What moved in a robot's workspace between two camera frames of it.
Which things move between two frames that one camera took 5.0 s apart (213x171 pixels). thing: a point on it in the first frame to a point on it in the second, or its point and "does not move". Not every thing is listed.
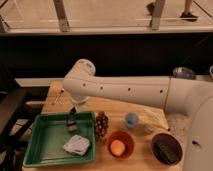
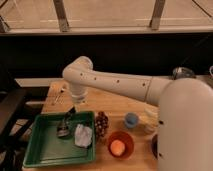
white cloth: (77, 145) to (83, 135)
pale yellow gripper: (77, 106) does not move
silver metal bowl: (184, 73) does not move
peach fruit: (117, 147) does not move
